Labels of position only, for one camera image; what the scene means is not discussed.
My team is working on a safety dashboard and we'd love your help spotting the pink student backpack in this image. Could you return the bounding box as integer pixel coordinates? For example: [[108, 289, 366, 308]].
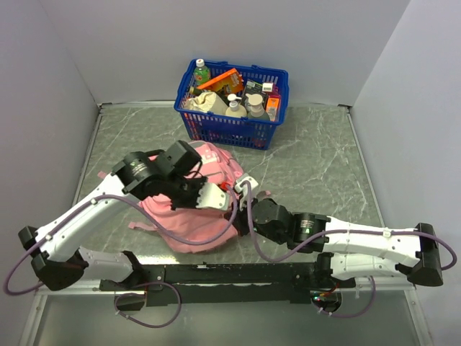
[[139, 141, 248, 253]]

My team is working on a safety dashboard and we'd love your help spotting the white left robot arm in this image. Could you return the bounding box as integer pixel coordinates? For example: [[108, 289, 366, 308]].
[[19, 141, 206, 291]]

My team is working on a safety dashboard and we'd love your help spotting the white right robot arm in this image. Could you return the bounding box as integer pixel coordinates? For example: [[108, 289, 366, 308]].
[[239, 198, 443, 287]]

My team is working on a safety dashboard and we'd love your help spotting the beige crumpled paper bag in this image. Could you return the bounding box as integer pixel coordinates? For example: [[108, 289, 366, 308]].
[[183, 92, 228, 115]]

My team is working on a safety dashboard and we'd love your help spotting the blue plastic shopping basket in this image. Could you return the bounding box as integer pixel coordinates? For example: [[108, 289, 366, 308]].
[[174, 59, 290, 150]]

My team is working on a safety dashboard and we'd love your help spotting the cream pump lotion bottle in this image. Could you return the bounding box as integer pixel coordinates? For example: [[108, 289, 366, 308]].
[[225, 94, 247, 118]]

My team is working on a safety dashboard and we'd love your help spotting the grey bottle beige cap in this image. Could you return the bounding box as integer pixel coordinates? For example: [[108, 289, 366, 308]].
[[246, 94, 270, 121]]

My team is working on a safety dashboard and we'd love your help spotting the green drink bottle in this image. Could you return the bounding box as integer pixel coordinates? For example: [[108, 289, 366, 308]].
[[194, 58, 211, 86]]

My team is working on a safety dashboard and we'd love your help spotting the orange cardboard box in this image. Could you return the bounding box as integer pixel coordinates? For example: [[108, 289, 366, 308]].
[[197, 68, 244, 95]]

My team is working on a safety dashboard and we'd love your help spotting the dark green packet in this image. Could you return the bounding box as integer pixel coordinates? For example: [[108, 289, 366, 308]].
[[241, 79, 267, 103]]

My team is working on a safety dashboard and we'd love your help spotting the orange white small carton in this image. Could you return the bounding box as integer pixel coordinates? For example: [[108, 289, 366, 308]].
[[266, 95, 281, 122]]

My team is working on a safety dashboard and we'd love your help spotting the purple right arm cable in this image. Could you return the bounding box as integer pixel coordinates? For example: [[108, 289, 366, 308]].
[[239, 179, 458, 272]]

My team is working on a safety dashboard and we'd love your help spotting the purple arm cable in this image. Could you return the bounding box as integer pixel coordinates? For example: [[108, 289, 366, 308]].
[[239, 179, 458, 272], [2, 183, 239, 296]]

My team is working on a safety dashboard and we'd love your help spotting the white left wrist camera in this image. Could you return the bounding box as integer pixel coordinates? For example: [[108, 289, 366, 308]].
[[196, 182, 230, 212]]

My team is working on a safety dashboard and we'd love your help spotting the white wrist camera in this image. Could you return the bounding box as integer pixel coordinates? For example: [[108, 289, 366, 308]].
[[196, 182, 230, 212], [233, 173, 259, 196]]

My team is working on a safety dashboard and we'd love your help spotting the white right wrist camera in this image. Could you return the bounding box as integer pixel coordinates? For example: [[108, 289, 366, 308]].
[[233, 173, 259, 196]]

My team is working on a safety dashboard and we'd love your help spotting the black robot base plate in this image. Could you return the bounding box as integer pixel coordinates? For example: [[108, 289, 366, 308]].
[[103, 282, 339, 306]]

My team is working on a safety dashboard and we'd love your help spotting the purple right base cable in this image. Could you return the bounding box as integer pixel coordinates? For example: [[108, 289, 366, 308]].
[[312, 275, 377, 319]]

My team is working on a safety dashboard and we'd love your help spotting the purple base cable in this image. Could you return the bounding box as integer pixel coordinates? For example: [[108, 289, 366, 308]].
[[113, 281, 182, 329], [312, 275, 377, 319]]

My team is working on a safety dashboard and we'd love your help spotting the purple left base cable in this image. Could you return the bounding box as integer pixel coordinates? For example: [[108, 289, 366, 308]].
[[113, 281, 182, 329]]

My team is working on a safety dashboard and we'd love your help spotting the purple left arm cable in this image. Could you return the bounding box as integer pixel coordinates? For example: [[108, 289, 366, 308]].
[[2, 183, 239, 296]]

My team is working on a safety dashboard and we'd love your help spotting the aluminium frame rail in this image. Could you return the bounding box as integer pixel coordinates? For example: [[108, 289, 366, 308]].
[[40, 258, 405, 292]]

